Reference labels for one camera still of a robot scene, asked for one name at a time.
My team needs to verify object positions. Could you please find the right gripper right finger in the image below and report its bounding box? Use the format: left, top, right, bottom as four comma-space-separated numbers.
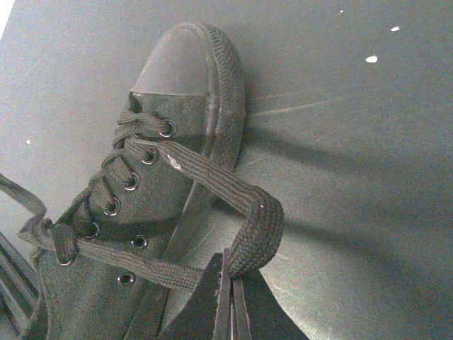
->
232, 271, 308, 340

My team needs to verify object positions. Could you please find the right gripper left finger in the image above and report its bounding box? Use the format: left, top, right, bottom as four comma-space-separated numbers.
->
157, 249, 231, 340

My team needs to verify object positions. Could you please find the black sneaker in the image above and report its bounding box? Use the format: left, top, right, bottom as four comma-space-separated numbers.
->
19, 22, 245, 339

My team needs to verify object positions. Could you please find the black shoelace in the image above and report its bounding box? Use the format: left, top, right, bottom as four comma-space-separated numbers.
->
1, 106, 283, 298

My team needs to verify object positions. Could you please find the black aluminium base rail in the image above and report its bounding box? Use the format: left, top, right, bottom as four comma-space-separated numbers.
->
1, 234, 39, 336

